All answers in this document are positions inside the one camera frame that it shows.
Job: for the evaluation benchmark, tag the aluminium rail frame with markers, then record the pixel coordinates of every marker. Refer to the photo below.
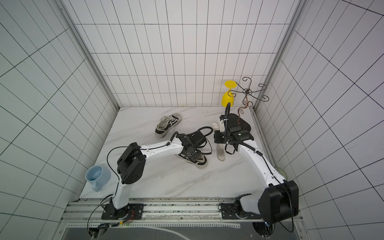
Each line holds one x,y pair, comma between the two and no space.
173,219

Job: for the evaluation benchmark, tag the black white sneaker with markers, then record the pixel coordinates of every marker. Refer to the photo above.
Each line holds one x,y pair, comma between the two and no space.
166,124
198,160

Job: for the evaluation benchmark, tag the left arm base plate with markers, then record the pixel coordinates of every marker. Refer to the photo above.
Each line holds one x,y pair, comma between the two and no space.
129,212

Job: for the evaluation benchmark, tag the green plastic cup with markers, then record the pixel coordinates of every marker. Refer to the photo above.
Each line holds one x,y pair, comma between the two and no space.
282,173

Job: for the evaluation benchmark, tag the white insole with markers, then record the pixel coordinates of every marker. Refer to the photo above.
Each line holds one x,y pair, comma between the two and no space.
219,147

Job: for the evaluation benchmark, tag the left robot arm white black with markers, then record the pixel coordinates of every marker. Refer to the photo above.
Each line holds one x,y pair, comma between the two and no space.
132,162

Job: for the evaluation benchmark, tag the yellow plastic wine glass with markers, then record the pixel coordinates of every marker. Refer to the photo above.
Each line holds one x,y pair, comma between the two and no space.
229,97

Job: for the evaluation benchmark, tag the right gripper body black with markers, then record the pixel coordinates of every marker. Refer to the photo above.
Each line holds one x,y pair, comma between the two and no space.
222,135

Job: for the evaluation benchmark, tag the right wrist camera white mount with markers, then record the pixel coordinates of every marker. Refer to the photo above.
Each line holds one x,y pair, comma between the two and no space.
221,125

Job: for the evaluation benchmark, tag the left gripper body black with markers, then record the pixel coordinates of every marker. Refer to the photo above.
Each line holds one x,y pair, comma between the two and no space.
194,155

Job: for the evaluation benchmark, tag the light blue mug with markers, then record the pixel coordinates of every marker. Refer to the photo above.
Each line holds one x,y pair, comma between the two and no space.
97,176

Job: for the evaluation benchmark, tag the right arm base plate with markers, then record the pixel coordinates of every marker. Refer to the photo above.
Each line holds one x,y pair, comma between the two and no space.
234,211

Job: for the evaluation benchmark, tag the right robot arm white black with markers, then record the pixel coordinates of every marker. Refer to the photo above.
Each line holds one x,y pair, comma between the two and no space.
275,198

